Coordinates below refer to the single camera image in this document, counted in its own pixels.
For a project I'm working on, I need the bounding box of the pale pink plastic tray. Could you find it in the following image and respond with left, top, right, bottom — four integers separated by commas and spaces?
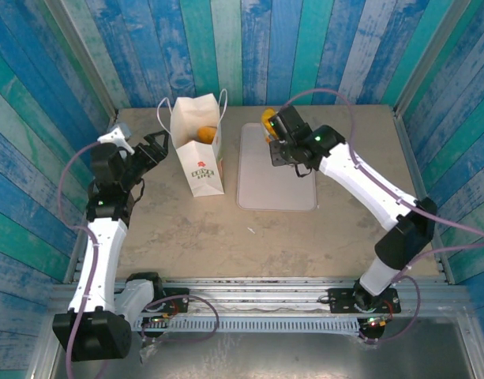
236, 122, 318, 212

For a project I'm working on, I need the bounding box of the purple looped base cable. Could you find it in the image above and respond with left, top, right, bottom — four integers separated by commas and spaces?
141, 295, 221, 344

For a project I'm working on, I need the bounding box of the white printed paper bag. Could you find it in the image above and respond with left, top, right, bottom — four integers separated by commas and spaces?
157, 88, 229, 198

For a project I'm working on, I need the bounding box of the slotted grey cable duct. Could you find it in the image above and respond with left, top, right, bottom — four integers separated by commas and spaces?
134, 315, 363, 336

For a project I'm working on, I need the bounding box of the metal corner post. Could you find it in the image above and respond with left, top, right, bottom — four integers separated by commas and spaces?
43, 0, 120, 119
391, 0, 471, 115

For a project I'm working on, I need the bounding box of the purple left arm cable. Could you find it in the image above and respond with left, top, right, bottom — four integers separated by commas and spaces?
58, 141, 104, 379

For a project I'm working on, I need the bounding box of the yellow striped fake croissant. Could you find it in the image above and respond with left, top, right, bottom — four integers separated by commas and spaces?
260, 107, 280, 144

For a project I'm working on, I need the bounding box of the golden fake croissant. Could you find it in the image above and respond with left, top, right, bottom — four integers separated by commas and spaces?
197, 125, 219, 144

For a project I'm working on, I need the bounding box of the metal rail beam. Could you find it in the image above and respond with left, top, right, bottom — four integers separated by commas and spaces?
51, 276, 467, 315

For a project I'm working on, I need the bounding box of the metal base sheet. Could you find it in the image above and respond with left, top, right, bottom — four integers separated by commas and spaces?
28, 313, 482, 379

